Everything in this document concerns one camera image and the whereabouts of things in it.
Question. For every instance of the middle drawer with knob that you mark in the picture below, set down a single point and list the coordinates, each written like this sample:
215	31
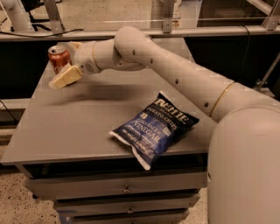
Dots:
127	205

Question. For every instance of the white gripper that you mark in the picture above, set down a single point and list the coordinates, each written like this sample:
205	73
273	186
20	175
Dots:
85	58

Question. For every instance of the red coke can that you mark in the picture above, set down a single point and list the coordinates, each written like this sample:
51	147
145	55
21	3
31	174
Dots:
59	56

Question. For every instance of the white pipe leg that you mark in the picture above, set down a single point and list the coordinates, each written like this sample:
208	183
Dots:
18	16

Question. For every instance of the grey drawer cabinet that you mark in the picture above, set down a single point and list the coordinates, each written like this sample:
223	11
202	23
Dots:
65	133

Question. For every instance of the metal bracket post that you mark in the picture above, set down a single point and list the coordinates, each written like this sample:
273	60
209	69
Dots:
168	7

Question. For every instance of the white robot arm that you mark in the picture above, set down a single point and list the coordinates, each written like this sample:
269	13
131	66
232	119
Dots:
243	169

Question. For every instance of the blue potato chips bag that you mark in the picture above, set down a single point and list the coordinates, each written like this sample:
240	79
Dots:
152	131

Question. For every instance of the top drawer with knob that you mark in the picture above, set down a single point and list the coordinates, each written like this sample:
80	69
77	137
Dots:
115	184

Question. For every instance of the drawer with knob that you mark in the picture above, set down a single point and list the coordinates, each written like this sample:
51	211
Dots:
115	184
127	205

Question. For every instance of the bottom drawer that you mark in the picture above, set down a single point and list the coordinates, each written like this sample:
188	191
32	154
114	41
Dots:
174	215

